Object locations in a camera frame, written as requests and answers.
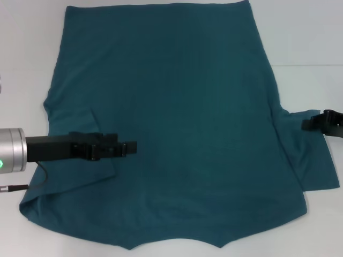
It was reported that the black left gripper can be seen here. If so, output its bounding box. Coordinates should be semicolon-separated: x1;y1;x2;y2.
25;131;138;163

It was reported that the left arm cable with connector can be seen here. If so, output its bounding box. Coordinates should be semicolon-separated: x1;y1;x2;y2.
0;160;49;192

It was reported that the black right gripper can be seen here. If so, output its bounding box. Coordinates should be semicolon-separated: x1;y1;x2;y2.
301;109;343;139

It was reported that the blue short-sleeved shirt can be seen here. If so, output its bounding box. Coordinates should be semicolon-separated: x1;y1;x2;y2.
18;0;340;251

